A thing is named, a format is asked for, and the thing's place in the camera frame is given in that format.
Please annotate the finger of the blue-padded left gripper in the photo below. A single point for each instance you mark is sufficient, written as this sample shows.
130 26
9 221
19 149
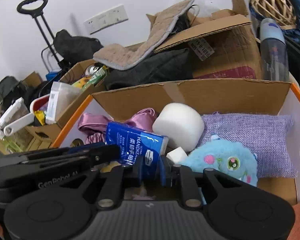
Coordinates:
96 151

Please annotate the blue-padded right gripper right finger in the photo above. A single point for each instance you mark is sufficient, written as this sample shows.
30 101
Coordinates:
182 181

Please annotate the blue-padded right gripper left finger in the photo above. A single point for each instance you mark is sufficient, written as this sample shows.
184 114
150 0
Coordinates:
115 182

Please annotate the white sponge block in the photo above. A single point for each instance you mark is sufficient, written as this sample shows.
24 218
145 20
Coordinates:
177 155

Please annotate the blue handkerchief tissue pack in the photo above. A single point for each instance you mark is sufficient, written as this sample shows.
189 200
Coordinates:
134 142

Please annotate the white foam cylinder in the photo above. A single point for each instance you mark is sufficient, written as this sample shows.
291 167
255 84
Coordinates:
182 124

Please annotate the blue fluffy plush toy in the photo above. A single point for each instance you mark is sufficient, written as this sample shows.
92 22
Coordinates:
228 157

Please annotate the small brown cardboard box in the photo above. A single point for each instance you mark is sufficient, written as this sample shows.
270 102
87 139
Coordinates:
49 132

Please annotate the white small bottle box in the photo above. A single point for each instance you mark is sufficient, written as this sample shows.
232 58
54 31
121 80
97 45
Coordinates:
60 98

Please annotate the dark green backpack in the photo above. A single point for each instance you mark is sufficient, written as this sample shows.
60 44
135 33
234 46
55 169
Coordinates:
11 89

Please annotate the beige plush mat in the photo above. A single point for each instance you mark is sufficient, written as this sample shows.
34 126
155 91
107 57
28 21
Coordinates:
121 58

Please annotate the purple linen pillow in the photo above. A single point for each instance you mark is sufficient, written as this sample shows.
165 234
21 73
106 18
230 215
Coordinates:
264 135

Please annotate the black bag on trolley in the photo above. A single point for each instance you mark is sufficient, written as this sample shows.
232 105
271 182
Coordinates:
75 48

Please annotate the black fabric under mat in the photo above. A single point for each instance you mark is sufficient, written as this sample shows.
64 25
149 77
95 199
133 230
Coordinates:
167 66

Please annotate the red cardboard box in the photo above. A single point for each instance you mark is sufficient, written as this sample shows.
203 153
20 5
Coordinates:
207 96

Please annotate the large brown cardboard box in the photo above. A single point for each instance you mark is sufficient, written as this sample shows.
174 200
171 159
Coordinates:
221 46

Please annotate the woven rattan ball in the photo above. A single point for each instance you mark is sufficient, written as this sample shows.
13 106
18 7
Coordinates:
282 11

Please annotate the white wall socket strip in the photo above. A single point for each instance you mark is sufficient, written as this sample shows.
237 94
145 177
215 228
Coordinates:
106 19

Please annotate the black trolley handle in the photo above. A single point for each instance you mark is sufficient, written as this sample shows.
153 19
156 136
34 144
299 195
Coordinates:
38 13

